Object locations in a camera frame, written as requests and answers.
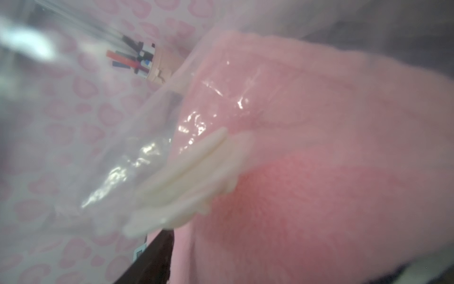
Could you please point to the red marker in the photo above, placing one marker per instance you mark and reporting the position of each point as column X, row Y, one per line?
column 123, row 60

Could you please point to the pink fluffy blanket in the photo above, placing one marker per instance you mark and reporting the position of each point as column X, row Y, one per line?
column 363, row 176

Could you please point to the clear plastic vacuum bag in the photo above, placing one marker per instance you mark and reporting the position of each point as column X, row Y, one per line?
column 81, row 132

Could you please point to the pink pen holder cup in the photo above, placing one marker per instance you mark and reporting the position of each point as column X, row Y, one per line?
column 164, row 65

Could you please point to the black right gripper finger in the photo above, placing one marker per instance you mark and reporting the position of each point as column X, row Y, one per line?
column 153, row 265

